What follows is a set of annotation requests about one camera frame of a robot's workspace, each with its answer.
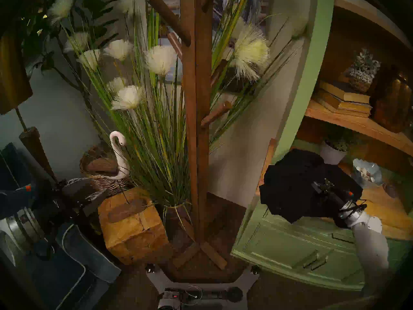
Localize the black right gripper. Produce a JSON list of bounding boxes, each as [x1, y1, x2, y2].
[[311, 179, 357, 218]]

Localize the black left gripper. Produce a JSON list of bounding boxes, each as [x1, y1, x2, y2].
[[32, 178, 109, 229]]

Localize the black jacket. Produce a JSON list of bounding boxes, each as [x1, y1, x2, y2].
[[259, 149, 364, 229]]

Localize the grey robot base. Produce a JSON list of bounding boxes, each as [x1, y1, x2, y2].
[[145, 264, 260, 310]]

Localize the brown wooden coat rack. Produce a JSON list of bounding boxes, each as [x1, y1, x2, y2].
[[147, 0, 233, 270]]

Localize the wicker basket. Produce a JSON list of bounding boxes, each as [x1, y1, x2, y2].
[[80, 145, 133, 197]]

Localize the blue shell bowl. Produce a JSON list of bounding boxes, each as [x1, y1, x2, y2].
[[352, 158, 383, 187]]

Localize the green plant in grey pot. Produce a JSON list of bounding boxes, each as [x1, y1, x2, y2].
[[319, 129, 359, 165]]

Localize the white swan figurine on stand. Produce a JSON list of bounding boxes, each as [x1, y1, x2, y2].
[[86, 131, 149, 223]]

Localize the wooden block stool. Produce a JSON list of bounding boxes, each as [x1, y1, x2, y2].
[[98, 187, 171, 265]]

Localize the blue armchair white piping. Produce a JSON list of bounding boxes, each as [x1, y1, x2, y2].
[[0, 143, 122, 310]]

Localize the thin tan old book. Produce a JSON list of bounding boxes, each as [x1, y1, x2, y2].
[[313, 98, 371, 119]]

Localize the woven plant pot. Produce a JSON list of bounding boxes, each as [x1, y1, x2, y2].
[[161, 203, 191, 242]]

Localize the green wooden hutch cabinet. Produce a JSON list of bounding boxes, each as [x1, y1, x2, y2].
[[231, 0, 413, 292]]

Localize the succulent in woven pot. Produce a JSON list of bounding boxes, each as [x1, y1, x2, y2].
[[344, 48, 381, 93]]

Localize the brass floor lamp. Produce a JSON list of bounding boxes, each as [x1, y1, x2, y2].
[[0, 22, 59, 183]]

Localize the artificial grass plant white pompons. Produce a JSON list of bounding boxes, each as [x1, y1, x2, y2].
[[48, 0, 307, 211]]

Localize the black power strip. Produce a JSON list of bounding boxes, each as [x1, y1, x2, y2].
[[164, 288, 228, 303]]

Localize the dark leafy plant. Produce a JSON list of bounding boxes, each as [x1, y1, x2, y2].
[[19, 0, 126, 119]]

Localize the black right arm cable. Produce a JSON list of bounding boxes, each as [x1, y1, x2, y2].
[[339, 200, 368, 221]]

